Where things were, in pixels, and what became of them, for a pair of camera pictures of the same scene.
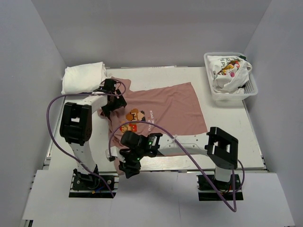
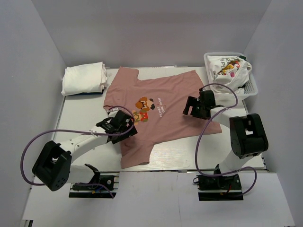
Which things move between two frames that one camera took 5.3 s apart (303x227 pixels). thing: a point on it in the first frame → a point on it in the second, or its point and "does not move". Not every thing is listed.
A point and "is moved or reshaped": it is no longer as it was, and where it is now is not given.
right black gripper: x=131 y=169 → x=193 y=101
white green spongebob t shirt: x=229 y=73 does not move
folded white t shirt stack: x=83 y=78 does not move
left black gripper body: x=116 y=103 → x=121 y=137
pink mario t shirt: x=171 y=110 is moved or reshaped
